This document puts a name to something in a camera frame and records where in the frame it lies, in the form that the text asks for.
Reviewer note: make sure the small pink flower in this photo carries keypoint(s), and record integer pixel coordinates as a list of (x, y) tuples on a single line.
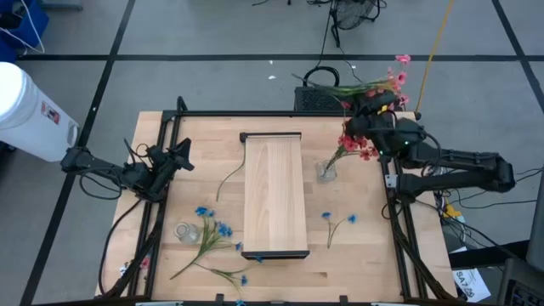
[(145, 262)]

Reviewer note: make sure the blue bin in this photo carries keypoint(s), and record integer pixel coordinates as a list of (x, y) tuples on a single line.
[(21, 25)]

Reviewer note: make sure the black table frame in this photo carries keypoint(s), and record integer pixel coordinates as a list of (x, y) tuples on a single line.
[(255, 113)]

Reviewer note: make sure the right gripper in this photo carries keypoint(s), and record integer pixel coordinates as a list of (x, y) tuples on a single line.
[(370, 123)]

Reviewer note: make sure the large blue flower bunch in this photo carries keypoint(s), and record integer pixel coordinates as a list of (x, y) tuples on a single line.
[(208, 238)]

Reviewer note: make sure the grey post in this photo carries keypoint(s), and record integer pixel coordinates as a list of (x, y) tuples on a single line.
[(536, 221)]

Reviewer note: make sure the printed paper sheet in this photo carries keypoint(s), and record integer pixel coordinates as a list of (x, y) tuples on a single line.
[(469, 285)]

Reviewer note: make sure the small two-bloom blue sprig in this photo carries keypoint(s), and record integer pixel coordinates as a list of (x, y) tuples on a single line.
[(329, 231)]

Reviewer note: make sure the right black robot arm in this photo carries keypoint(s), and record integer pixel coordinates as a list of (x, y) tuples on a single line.
[(459, 170)]

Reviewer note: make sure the black keyboard device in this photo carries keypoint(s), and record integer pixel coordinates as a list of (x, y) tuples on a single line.
[(523, 285)]

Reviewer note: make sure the yellow tape tag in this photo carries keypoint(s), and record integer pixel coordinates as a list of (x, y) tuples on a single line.
[(383, 108)]

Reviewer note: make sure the black vented computer box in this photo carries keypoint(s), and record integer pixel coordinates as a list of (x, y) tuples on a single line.
[(316, 100)]

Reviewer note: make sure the pink artificial flower bunch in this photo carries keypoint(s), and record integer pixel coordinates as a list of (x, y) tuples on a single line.
[(399, 78), (353, 143)]

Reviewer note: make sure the bare green stem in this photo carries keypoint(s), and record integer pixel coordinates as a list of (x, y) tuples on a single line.
[(229, 175)]

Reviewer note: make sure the yellow plug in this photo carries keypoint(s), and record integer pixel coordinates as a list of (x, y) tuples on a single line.
[(451, 211)]

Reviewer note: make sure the white plastic bucket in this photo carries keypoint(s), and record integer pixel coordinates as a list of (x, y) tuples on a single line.
[(30, 110)]

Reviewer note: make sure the long-stemmed blue flower sprig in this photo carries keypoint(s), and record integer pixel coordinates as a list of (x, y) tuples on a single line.
[(231, 274)]

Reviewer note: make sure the white frame bracket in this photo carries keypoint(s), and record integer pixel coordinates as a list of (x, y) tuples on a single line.
[(391, 181)]

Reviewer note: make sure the wooden shelf black frame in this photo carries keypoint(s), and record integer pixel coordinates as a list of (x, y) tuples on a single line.
[(274, 191)]

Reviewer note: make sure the round ribbed glass vase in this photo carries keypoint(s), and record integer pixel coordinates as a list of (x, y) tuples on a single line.
[(187, 234)]

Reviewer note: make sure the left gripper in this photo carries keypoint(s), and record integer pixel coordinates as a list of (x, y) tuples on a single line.
[(159, 170)]

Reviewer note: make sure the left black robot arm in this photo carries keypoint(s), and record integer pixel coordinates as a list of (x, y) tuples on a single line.
[(98, 163)]

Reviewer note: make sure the black floor bar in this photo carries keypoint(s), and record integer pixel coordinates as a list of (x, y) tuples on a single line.
[(489, 255)]

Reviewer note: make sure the black floor fan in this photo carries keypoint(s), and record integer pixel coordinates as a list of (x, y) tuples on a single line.
[(353, 13)]

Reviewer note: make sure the tall cut-glass vase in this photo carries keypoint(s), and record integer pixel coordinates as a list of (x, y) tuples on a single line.
[(326, 172)]

